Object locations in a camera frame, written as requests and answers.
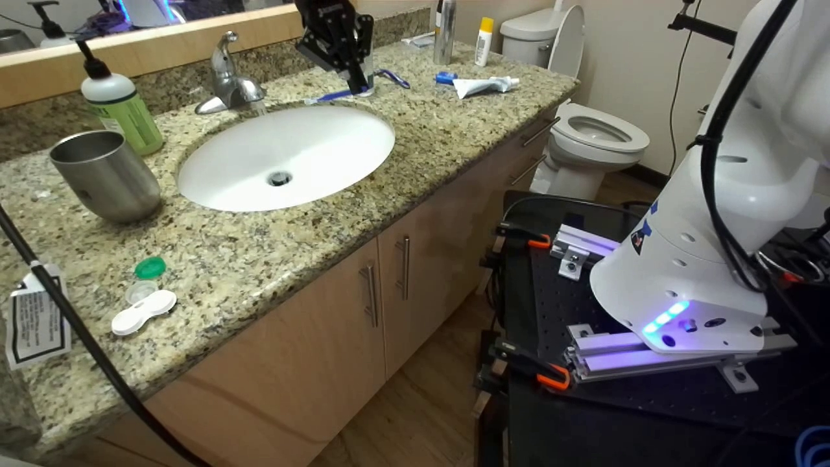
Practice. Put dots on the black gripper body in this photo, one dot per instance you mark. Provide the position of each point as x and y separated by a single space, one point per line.
332 31

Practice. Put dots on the blue toothbrush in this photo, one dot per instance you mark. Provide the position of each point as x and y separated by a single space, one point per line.
332 94

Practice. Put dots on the chrome sink faucet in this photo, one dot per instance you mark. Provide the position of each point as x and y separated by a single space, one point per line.
226 81

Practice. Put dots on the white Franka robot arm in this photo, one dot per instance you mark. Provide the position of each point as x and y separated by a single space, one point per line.
735 172

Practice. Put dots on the dark blue curved thin object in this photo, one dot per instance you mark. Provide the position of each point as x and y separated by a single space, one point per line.
401 79

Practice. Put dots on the white oval sink basin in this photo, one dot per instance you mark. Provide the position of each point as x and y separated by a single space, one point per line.
301 147

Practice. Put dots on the white toothpaste tube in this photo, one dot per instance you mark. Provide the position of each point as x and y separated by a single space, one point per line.
482 88

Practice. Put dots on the white bottle yellow cap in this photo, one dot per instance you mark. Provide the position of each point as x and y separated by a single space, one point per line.
482 47

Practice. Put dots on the wood framed mirror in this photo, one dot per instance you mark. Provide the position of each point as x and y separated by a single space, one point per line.
172 47

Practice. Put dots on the green soap pump bottle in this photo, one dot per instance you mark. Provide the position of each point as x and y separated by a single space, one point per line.
131 119

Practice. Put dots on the orange black clamp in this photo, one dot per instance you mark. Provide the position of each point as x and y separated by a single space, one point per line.
528 239
545 376

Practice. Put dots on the white toilet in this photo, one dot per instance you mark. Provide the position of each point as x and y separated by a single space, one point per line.
598 138

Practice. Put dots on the stainless steel cup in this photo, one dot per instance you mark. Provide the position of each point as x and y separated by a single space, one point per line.
105 182

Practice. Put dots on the green capped small container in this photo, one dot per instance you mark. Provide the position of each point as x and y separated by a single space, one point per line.
149 271

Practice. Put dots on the wooden vanity cabinet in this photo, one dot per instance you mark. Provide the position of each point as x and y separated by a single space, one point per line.
287 373

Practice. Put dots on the white contact lens case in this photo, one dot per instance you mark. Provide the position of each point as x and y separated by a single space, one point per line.
144 313

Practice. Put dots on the aluminium robot mounting rails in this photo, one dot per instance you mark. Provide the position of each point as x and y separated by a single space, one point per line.
606 355

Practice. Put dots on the black robot table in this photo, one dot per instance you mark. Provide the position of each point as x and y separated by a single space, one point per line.
606 433

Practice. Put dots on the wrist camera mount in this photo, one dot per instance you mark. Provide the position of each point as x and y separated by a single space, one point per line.
364 33

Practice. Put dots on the black wall bracket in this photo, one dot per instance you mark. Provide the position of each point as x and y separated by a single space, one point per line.
703 25

